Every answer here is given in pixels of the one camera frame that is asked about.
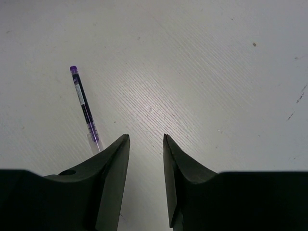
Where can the purple gel pen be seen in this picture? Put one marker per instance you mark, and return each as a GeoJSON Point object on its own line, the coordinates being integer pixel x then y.
{"type": "Point", "coordinates": [93, 135]}

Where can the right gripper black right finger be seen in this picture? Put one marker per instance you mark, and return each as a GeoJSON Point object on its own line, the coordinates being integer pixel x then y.
{"type": "Point", "coordinates": [199, 199]}

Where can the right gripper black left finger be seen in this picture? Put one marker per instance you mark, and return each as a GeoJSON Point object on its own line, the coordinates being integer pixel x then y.
{"type": "Point", "coordinates": [86, 197]}

